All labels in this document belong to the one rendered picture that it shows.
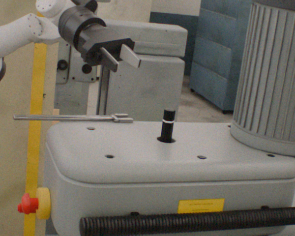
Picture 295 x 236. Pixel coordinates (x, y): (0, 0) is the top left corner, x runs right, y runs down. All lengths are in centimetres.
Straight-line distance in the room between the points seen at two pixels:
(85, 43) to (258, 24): 35
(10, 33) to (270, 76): 63
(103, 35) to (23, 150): 175
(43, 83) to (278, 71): 185
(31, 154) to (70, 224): 193
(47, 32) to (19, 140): 155
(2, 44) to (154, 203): 60
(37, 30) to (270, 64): 57
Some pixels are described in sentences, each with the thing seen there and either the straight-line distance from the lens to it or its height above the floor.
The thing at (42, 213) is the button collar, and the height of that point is 176.
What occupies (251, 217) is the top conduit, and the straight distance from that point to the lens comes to 101.
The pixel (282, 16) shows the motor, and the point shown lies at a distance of 104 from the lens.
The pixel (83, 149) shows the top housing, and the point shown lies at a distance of 96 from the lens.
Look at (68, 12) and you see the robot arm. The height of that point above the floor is 209.
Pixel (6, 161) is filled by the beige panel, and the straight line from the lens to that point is 287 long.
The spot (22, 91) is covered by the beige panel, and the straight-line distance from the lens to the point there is 276.
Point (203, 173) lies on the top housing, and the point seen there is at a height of 187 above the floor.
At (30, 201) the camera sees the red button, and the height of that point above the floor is 177.
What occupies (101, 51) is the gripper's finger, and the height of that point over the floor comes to 203.
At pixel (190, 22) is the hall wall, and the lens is 1089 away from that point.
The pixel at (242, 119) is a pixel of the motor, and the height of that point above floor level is 193.
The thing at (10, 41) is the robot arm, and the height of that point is 199.
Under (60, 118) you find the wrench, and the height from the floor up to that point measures 190.
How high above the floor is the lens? 223
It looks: 16 degrees down
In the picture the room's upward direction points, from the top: 7 degrees clockwise
